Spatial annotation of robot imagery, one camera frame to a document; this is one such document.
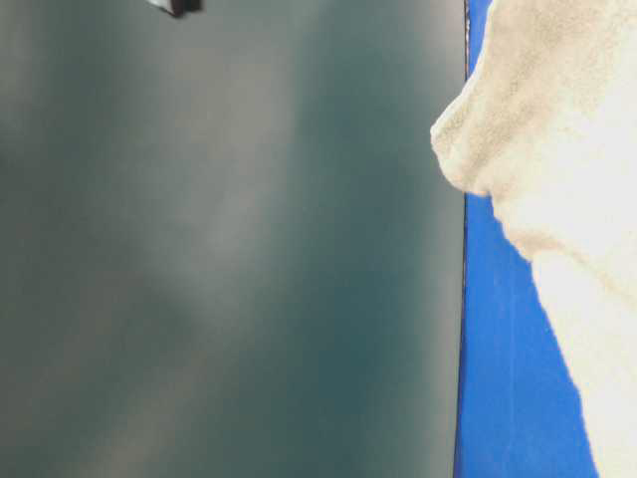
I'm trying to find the pale green bath towel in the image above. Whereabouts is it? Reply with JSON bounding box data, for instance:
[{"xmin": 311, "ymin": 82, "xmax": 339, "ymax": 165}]
[{"xmin": 431, "ymin": 1, "xmax": 636, "ymax": 477}]

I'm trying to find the blue table cloth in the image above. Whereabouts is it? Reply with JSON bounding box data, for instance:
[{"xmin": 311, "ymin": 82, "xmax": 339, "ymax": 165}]
[{"xmin": 455, "ymin": 0, "xmax": 601, "ymax": 478}]

